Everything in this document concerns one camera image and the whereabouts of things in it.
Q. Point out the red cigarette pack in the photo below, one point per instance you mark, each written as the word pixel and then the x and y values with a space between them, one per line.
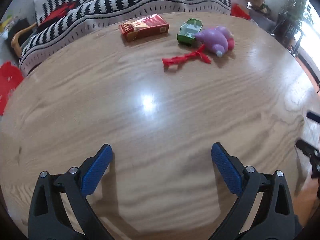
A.
pixel 144 27

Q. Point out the black white striped sofa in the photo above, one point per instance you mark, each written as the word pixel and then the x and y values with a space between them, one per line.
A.
pixel 92 15

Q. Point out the red pig-shaped stool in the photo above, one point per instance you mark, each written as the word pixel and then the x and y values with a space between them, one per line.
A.
pixel 10 78

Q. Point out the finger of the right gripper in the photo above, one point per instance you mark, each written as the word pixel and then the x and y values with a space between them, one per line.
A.
pixel 313 116
pixel 312 153

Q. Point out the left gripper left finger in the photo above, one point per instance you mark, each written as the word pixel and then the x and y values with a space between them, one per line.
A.
pixel 48 218

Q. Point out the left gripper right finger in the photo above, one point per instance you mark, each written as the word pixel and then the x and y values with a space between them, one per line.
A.
pixel 275 218

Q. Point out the purple pink toy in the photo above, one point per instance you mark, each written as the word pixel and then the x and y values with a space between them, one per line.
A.
pixel 218 40

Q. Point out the potted green plant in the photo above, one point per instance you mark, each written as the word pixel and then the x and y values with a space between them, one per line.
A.
pixel 298 11

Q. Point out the black plant stand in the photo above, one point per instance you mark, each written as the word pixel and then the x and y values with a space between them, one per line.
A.
pixel 288 34

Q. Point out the small green paper box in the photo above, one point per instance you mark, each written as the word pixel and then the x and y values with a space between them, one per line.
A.
pixel 188 29

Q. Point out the red cloth on sofa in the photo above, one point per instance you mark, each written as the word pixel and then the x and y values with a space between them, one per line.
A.
pixel 59 12

